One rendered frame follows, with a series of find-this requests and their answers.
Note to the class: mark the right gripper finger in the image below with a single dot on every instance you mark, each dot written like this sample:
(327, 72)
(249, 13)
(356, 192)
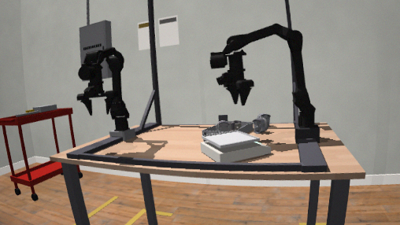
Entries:
(108, 104)
(88, 104)

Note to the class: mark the white digital scale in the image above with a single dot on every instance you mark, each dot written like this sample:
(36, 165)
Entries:
(230, 148)

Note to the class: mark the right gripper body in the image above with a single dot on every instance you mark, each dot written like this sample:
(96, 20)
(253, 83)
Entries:
(109, 94)

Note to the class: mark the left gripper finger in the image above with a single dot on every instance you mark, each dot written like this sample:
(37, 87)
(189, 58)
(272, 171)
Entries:
(234, 94)
(243, 93)

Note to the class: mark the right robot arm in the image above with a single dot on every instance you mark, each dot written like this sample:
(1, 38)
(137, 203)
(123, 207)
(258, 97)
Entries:
(88, 71)

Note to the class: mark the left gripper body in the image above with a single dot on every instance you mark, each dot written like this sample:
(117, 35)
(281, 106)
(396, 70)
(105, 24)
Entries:
(239, 79)

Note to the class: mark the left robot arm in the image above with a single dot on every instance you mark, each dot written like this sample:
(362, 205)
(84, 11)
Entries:
(294, 40)

